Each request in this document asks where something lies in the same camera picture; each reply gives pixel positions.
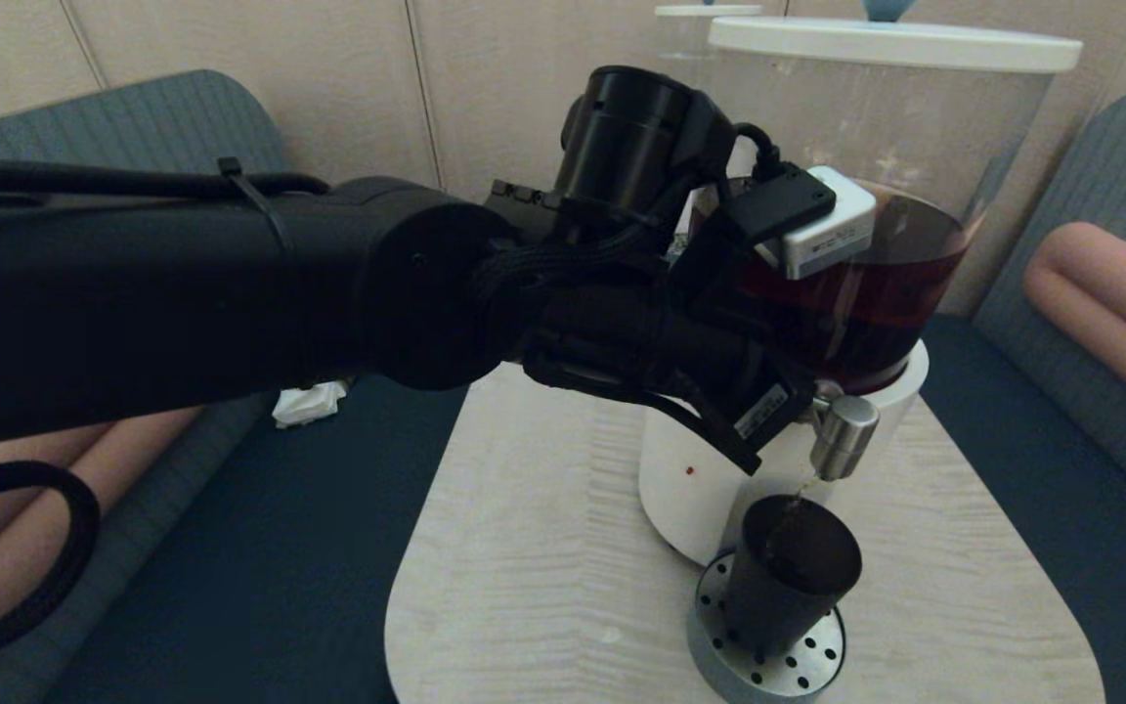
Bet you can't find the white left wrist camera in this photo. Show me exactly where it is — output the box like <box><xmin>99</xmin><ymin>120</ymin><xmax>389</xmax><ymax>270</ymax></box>
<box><xmin>778</xmin><ymin>164</ymin><xmax>878</xmax><ymax>283</ymax></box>

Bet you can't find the pink bolster cushion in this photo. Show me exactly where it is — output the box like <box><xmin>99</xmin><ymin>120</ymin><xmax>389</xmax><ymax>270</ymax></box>
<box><xmin>0</xmin><ymin>406</ymin><xmax>204</xmax><ymax>648</ymax></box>
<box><xmin>1022</xmin><ymin>221</ymin><xmax>1126</xmax><ymax>436</ymax></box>

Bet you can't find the round grey perforated drip tray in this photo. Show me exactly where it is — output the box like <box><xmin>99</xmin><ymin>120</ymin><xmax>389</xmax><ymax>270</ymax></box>
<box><xmin>687</xmin><ymin>550</ymin><xmax>846</xmax><ymax>704</ymax></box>

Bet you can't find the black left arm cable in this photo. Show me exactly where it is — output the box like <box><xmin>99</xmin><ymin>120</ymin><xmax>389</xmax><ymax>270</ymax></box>
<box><xmin>0</xmin><ymin>156</ymin><xmax>334</xmax><ymax>676</ymax></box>

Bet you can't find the crumpled white tissue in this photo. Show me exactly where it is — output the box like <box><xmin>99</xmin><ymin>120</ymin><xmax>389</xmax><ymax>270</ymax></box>
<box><xmin>273</xmin><ymin>379</ymin><xmax>351</xmax><ymax>429</ymax></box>

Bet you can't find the far empty drink dispenser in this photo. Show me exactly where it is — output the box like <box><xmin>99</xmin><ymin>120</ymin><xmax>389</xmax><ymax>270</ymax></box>
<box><xmin>654</xmin><ymin>4</ymin><xmax>762</xmax><ymax>69</ymax></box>

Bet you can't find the black plastic cup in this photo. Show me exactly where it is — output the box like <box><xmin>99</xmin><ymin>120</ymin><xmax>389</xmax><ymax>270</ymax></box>
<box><xmin>722</xmin><ymin>494</ymin><xmax>863</xmax><ymax>658</ymax></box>

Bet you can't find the large tea drink dispenser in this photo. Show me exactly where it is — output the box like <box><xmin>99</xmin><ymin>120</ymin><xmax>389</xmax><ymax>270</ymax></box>
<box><xmin>637</xmin><ymin>15</ymin><xmax>1084</xmax><ymax>568</ymax></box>

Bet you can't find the metal dispenser tap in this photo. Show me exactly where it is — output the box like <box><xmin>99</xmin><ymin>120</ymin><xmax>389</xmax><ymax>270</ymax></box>
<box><xmin>810</xmin><ymin>391</ymin><xmax>881</xmax><ymax>482</ymax></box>

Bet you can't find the black left wrist camera cable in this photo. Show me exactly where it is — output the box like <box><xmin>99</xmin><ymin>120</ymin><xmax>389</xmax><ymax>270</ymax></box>
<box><xmin>719</xmin><ymin>121</ymin><xmax>791</xmax><ymax>185</ymax></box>

